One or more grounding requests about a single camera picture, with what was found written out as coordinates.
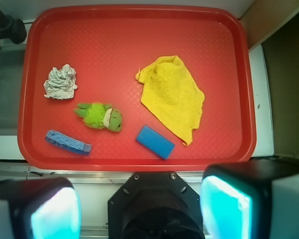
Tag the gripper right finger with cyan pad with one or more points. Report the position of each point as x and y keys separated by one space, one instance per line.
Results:
x=256 y=199

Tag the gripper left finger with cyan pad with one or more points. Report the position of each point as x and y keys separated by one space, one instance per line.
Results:
x=39 y=209

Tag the crumpled white paper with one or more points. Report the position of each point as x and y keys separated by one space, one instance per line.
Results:
x=61 y=83

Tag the blue textured sponge strip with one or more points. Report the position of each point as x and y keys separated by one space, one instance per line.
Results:
x=68 y=143

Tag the green plush toy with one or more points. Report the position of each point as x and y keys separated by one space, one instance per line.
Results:
x=100 y=116

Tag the blue rectangular block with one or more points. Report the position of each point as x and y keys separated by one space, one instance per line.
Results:
x=155 y=142

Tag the red plastic tray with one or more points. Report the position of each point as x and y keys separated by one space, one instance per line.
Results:
x=107 y=45

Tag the yellow cloth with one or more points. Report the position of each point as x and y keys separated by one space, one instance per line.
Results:
x=171 y=94

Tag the metal sink basin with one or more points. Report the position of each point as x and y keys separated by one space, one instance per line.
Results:
x=11 y=67

